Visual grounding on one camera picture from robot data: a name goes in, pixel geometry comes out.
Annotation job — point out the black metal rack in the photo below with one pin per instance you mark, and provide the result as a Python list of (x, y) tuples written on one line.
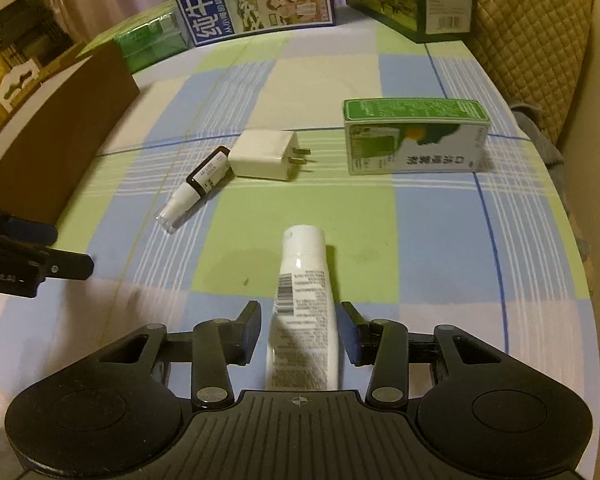
[(25, 20)]

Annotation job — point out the green milk carton box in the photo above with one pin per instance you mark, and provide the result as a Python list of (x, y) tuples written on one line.
[(415, 0)]

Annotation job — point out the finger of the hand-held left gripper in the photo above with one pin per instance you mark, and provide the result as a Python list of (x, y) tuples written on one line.
[(30, 231), (70, 266)]

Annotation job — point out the brown storage box white inside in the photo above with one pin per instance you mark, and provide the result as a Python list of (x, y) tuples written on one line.
[(70, 135)]

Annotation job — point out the plaid bedsheet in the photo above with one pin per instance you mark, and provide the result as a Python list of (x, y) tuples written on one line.
[(305, 85)]

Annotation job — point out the quilted beige cushion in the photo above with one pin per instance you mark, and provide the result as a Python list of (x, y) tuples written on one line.
[(530, 50)]

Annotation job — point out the white carved chair back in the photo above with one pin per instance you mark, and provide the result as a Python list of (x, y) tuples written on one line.
[(15, 85)]

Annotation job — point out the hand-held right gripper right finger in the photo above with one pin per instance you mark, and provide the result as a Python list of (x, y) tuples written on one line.
[(354, 335)]

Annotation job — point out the blue milk carton box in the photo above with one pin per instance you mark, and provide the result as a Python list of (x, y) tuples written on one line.
[(260, 0)]

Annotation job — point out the grey cloth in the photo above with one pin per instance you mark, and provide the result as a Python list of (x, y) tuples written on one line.
[(537, 130)]

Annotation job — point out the green white medicine box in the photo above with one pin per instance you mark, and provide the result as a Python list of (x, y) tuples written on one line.
[(420, 145)]

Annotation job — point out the brown spray bottle white cap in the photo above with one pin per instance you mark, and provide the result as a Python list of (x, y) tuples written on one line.
[(200, 185)]

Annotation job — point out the white cream tube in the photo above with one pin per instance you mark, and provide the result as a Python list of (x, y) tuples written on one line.
[(302, 320)]

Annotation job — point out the white plug charger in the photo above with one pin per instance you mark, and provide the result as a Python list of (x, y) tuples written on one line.
[(260, 157)]

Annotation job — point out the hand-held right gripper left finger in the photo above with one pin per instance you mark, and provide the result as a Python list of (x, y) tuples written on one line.
[(250, 332)]

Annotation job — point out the green drink cartons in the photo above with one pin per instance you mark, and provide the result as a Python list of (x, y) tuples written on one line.
[(145, 40)]

